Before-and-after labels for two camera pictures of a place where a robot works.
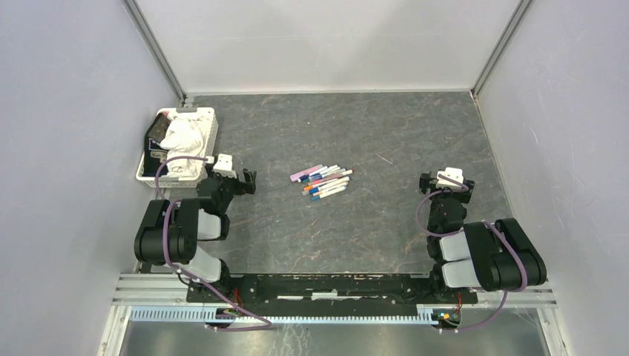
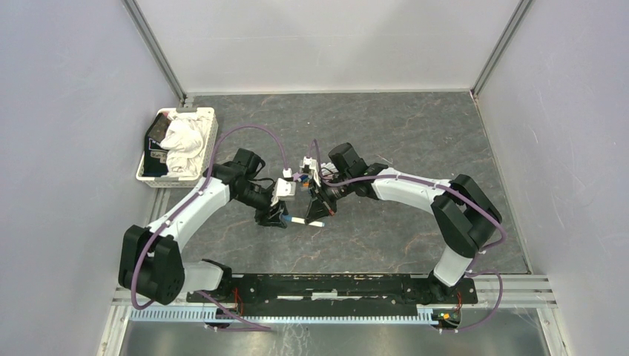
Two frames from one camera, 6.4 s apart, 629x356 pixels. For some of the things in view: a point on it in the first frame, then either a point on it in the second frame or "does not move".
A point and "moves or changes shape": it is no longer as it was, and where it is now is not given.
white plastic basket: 211,148 does not move
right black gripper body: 438,197 to 327,196
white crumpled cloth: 185,136 does not move
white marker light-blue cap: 320,196 moves or changes shape
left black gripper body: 228,187 to 259,199
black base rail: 331,294 does not move
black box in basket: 154,154 does not move
